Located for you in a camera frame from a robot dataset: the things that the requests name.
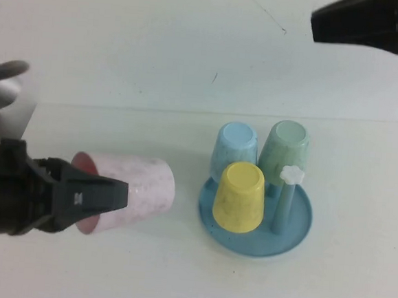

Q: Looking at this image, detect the pink plastic cup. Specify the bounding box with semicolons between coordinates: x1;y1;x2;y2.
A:
65;149;179;242

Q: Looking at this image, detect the light green plastic cup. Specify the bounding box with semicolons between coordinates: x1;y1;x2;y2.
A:
257;118;313;188

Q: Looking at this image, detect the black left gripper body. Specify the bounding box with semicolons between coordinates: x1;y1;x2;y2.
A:
0;138;65;242

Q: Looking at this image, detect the yellow plastic cup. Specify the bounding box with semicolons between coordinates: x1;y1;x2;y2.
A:
210;160;267;235

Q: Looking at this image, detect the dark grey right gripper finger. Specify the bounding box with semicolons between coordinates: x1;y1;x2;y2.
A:
309;0;398;56

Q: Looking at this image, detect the blue round cup stand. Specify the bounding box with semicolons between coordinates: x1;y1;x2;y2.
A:
193;158;318;266

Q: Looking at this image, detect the light blue plastic cup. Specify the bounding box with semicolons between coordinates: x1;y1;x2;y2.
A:
209;120;261;184

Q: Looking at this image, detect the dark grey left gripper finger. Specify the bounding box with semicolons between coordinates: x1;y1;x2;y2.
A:
38;212;78;236
51;160;131;222

